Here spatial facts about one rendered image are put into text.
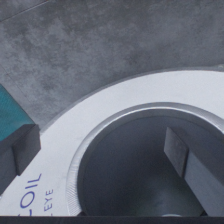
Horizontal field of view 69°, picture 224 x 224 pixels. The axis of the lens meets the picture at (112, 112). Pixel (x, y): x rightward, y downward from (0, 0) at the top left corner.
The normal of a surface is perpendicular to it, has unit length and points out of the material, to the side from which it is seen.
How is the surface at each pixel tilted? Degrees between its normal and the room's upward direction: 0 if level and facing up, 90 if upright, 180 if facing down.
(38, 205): 90
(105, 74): 0
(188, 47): 0
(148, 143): 5
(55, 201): 90
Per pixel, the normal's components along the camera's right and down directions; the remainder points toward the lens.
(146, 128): -0.07, 0.64
